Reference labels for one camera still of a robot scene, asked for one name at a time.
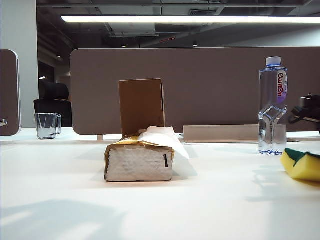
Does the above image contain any black office chair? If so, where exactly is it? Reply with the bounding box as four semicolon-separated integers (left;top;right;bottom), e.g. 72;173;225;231
33;79;73;128

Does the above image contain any clear glass mug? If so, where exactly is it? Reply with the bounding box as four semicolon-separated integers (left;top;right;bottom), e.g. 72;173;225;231
34;112;62;140

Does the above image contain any beige metal cable tray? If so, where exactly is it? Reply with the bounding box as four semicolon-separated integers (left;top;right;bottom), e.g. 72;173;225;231
183;124;261;144

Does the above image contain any wide brown desk divider panel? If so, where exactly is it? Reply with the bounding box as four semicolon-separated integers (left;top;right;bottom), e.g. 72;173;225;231
69;47;320;137

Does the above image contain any tall brown cardboard box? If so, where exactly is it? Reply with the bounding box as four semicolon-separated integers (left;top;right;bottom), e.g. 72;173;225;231
118;78;166;137

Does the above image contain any clear plastic water bottle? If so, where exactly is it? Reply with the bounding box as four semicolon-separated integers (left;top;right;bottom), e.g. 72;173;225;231
258;56;288;156

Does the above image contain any long ceiling light strip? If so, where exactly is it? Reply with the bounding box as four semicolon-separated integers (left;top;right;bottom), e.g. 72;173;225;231
61;15;320;25

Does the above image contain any white paper tissue sheet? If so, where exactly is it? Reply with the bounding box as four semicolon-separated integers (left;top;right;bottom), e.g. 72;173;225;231
137;126;198;177

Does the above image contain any yellow sponge with green pad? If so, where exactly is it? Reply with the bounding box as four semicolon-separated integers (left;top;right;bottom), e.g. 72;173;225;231
280;147;320;181

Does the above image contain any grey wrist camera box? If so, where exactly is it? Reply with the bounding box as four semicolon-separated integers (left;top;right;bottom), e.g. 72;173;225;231
299;94;320;109

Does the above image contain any brown cardboard tissue box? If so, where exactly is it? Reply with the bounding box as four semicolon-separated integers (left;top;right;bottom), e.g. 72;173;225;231
103;134;176;183

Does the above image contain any narrow brown desk divider panel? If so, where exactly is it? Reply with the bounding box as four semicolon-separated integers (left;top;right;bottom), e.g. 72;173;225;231
0;49;21;137

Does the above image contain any ceiling air vent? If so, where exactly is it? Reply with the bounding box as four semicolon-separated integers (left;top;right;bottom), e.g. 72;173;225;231
189;9;217;16

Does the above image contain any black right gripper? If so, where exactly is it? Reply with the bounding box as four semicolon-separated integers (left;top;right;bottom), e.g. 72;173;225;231
287;106;320;131

